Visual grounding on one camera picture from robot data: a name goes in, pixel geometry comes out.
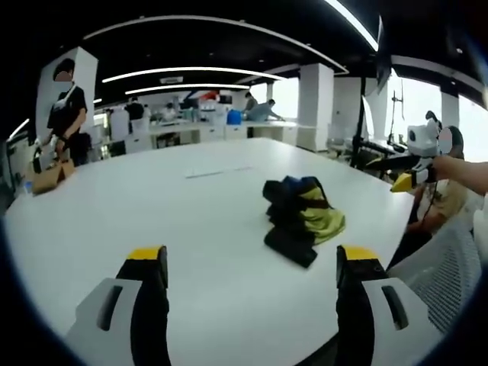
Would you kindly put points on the brown cardboard box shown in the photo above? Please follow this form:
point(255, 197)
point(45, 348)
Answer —
point(49, 179)

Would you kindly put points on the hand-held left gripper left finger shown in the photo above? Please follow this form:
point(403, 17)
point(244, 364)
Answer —
point(114, 305)

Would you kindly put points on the black yellow blue garment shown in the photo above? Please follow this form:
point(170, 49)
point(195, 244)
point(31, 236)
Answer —
point(305, 221)

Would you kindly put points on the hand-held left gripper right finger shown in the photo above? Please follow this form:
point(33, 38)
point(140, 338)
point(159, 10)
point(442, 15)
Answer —
point(389, 316)

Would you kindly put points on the white mesh chair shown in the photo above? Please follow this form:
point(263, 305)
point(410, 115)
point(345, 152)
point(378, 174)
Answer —
point(446, 274)

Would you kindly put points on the white square pillar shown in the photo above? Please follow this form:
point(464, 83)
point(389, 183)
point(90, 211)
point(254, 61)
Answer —
point(314, 103)

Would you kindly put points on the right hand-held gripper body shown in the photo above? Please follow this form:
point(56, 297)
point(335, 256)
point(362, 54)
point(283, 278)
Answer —
point(421, 139)

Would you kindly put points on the white long counter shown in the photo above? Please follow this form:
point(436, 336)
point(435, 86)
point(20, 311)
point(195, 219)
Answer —
point(213, 133)

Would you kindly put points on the ceiling light strip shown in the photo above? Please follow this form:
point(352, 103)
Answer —
point(187, 87)
point(190, 71)
point(358, 24)

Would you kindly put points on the black tripod stand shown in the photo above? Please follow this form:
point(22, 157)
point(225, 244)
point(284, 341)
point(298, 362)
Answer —
point(357, 129)

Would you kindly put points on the blue container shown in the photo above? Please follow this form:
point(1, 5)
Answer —
point(235, 117)

